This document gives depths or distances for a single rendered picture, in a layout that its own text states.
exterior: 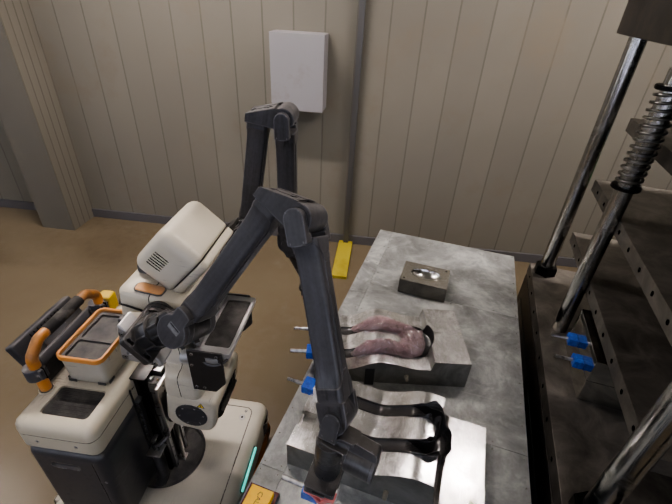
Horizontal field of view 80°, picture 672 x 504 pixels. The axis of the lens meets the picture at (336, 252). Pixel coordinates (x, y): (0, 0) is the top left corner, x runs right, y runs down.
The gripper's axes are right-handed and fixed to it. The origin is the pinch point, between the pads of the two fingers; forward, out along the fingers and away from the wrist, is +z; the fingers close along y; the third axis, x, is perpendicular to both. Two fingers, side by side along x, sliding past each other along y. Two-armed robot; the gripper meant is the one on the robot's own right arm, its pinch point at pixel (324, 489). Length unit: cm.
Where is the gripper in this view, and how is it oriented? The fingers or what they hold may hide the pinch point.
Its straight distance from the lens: 102.9
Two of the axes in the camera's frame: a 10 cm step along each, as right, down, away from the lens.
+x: -9.4, -2.4, 2.3
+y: 3.3, -5.0, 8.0
